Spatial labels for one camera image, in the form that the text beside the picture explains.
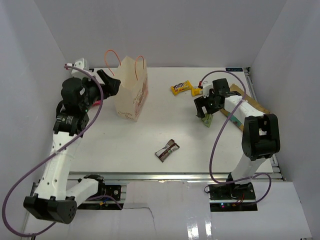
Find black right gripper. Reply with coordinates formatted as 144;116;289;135
194;92;222;119

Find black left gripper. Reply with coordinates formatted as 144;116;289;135
80;69;121;112

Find yellow snack bar wrapper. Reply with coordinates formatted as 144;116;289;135
191;86;203;97

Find green triangular snack packet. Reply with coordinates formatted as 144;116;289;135
201;112;213;128

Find pink snack packet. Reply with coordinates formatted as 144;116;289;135
92;100;101;107

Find yellow M&M's candy pack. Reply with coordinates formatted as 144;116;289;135
170;80;193;96

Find large brown paper snack pouch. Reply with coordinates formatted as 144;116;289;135
219;83;271;131

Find brown chocolate bar wrapper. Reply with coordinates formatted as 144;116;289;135
154;139;180;163

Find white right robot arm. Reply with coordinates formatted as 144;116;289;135
194;78;280;200

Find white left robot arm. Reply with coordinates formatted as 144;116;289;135
23;69;121;224

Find blue label sticker right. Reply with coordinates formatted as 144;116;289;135
225;67;244;72

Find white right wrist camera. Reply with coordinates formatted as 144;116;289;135
198;81;214;98

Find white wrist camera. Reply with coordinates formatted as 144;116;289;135
198;81;214;98
71;57;89;79

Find cream paper bag orange handles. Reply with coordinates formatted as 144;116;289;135
104;49;149;122

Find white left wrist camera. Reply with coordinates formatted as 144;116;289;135
71;57;89;79

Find aluminium front rail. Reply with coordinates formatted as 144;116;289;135
67;172;283;182

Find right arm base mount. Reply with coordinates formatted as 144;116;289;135
204;183;258;213

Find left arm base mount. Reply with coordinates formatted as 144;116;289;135
77;174;122;210

